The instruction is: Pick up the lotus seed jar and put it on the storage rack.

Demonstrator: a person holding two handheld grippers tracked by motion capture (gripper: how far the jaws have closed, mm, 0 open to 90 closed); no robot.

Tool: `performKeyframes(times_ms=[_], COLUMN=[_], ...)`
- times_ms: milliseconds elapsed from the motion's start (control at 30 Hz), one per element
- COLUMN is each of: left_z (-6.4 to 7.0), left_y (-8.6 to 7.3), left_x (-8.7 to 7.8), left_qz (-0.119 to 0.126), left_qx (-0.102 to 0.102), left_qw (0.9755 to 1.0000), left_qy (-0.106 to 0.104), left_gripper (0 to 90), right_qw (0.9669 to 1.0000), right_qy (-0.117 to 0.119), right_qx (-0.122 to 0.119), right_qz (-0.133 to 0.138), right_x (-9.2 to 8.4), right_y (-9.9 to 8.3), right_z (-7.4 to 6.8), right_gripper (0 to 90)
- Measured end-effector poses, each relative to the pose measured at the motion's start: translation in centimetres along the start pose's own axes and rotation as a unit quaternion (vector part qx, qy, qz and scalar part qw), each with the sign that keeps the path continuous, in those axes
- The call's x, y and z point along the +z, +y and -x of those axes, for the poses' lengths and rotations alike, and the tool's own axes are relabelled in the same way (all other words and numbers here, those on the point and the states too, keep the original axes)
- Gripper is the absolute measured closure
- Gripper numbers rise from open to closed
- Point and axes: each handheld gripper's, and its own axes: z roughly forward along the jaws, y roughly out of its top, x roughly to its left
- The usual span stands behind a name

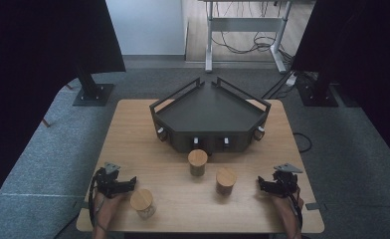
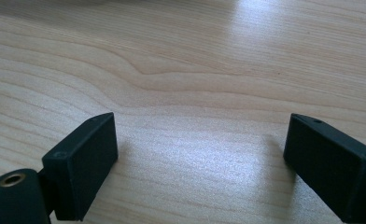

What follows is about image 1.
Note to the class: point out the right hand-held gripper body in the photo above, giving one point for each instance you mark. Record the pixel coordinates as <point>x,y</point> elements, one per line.
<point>286,184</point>

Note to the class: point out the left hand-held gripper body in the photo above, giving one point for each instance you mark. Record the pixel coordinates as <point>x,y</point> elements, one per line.
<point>108,182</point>

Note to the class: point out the glass jar of white beans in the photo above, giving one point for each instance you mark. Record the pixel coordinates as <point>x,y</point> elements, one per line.
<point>141,198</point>

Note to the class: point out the glass jar of reddish beans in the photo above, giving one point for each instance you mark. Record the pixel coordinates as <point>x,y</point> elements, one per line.
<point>226,177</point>

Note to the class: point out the glass jar of green beans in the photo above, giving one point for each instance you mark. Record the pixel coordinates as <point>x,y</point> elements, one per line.
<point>197,157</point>

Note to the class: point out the black corner shelf rack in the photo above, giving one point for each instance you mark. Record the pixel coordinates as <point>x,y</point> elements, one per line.
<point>213,109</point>

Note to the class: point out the person's right hand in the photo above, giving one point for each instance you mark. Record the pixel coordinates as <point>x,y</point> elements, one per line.
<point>287,205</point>

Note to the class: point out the person's left hand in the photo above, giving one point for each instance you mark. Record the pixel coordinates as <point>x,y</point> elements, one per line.
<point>108,205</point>

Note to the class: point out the grey tape piece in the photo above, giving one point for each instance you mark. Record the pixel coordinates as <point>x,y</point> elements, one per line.
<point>315,206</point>
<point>80,203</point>

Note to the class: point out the black metal stand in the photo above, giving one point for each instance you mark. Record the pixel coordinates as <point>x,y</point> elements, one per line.
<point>319,93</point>
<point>92,93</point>

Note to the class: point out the white power strip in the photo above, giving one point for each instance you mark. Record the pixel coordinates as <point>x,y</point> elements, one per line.
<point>291,79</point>

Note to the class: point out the white desk frame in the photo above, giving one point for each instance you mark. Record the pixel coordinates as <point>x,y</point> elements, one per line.
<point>246,25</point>

